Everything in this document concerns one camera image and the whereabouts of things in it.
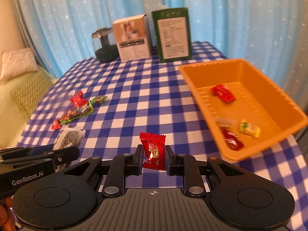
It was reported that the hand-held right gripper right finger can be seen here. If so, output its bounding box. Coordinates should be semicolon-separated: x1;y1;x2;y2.
166;146;249;197

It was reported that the green zigzag pillow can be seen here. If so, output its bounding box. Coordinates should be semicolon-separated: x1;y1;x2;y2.
11;71;56;123

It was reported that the green brown candy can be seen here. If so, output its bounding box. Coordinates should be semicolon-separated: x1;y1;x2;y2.
91;95;108;104

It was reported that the blue star curtain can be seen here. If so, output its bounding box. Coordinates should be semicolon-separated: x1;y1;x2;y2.
14;0;308;116

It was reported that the green cardboard box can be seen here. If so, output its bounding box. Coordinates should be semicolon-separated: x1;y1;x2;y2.
151;7;192;64

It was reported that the white cardboard box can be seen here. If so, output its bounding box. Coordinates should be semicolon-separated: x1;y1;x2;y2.
112;14;152;62

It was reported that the blue white checked tablecloth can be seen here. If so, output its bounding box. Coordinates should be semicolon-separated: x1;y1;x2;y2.
14;41;308;231

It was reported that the clear packet black sesame bar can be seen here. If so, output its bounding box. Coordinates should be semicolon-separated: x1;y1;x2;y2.
52;126;86;150

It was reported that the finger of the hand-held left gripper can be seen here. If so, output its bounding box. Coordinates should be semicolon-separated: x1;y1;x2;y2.
0;147;80;171
0;144;55;160

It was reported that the large red candy packet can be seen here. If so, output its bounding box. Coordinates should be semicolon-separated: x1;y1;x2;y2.
70;90;85;107

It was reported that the dark red candy packet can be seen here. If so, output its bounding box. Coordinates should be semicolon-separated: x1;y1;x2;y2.
221;129;244;151

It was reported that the bright red candy packet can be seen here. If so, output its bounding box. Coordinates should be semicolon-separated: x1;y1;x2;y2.
140;132;167;172

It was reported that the beige pillow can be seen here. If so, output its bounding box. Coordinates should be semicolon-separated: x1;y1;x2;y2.
0;48;39;82

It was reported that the person's left hand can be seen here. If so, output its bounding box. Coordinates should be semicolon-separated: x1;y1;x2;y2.
0;197;16;231

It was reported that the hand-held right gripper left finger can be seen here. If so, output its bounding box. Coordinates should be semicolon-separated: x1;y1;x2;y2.
58;145;143;198

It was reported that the yellow-green sofa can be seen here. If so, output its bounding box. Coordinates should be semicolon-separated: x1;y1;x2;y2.
0;70;58;150

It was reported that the chocolate bar green-edged wrapper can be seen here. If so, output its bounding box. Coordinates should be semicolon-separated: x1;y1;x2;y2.
60;102;95;126

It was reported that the orange plastic tray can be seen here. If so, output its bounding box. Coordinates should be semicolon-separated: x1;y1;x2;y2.
178;58;308;162

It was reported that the yellow green candy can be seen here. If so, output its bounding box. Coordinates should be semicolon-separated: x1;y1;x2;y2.
239;119;261;138

